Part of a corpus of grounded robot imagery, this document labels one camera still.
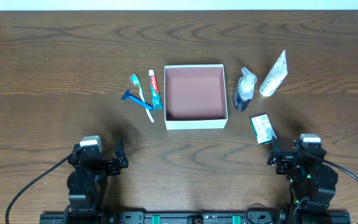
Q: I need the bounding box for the white box with brown interior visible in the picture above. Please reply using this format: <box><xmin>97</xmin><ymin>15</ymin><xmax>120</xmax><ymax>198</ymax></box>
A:
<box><xmin>164</xmin><ymin>64</ymin><xmax>228</xmax><ymax>130</ymax></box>

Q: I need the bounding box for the white lotion tube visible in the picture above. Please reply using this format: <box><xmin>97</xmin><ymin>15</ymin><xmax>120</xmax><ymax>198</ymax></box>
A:
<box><xmin>259</xmin><ymin>50</ymin><xmax>288</xmax><ymax>97</ymax></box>

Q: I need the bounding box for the red green toothpaste tube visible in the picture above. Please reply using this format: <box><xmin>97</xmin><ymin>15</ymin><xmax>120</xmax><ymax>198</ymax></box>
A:
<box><xmin>149</xmin><ymin>69</ymin><xmax>163</xmax><ymax>110</ymax></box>

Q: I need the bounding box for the green white toothbrush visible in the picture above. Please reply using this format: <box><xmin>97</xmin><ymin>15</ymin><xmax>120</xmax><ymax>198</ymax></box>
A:
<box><xmin>131</xmin><ymin>73</ymin><xmax>155</xmax><ymax>123</ymax></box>

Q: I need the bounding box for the green white soap box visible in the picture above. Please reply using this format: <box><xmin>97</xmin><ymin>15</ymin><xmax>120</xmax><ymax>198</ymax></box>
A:
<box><xmin>250</xmin><ymin>114</ymin><xmax>277</xmax><ymax>144</ymax></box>

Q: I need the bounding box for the blue razor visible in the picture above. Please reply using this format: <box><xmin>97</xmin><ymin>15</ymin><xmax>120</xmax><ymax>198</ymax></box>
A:
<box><xmin>121</xmin><ymin>90</ymin><xmax>153</xmax><ymax>110</ymax></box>

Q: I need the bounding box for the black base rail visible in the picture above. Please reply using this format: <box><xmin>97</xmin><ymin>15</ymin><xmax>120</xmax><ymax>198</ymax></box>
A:
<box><xmin>39</xmin><ymin>210</ymin><xmax>351</xmax><ymax>224</ymax></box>

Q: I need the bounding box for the clear pump bottle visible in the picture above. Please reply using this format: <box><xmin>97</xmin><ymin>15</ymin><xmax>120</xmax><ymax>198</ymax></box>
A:
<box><xmin>233</xmin><ymin>67</ymin><xmax>257</xmax><ymax>111</ymax></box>

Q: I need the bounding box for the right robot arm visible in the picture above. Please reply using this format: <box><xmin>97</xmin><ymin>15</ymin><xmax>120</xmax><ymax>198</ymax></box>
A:
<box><xmin>267</xmin><ymin>134</ymin><xmax>338</xmax><ymax>213</ymax></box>

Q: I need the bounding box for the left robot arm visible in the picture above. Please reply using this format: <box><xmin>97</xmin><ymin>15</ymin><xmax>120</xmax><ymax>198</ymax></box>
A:
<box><xmin>67</xmin><ymin>136</ymin><xmax>129</xmax><ymax>216</ymax></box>

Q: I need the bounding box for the left black cable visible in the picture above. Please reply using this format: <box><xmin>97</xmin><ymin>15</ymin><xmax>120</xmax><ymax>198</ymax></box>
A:
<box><xmin>4</xmin><ymin>154</ymin><xmax>73</xmax><ymax>224</ymax></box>

